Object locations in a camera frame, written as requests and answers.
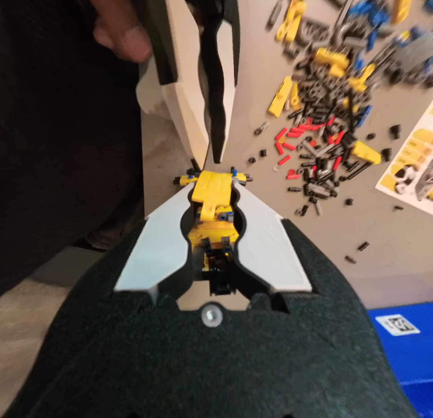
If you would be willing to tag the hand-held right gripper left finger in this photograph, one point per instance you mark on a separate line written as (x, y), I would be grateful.
(155, 249)

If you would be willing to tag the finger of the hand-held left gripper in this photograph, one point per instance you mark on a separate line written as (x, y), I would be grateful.
(216, 86)
(186, 70)

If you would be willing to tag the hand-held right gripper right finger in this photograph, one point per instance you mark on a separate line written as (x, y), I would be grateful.
(270, 249)

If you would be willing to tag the yellow toy brick model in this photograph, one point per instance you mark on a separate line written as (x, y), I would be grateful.
(213, 188)

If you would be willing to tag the person's left hand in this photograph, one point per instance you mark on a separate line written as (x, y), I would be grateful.
(118, 26)

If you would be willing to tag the grey and black pin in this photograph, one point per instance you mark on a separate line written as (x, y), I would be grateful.
(261, 128)

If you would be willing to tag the large yellow curved panel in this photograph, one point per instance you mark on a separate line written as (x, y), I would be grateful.
(280, 97)

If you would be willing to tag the small yellow curved piece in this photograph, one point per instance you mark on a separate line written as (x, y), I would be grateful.
(295, 95)

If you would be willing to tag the dark grey toy tube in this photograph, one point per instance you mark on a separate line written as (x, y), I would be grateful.
(274, 14)

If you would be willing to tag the pile of toy brick pieces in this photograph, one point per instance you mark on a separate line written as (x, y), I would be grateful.
(324, 97)

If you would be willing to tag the yellow wedge panel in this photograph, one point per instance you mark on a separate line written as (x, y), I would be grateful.
(367, 152)

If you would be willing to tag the dark cloth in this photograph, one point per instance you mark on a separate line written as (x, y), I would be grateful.
(50, 137)

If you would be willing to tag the printed instruction sheet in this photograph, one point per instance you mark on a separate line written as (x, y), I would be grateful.
(412, 144)

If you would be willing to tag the blue box with white tag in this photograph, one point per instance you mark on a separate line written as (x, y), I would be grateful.
(416, 357)

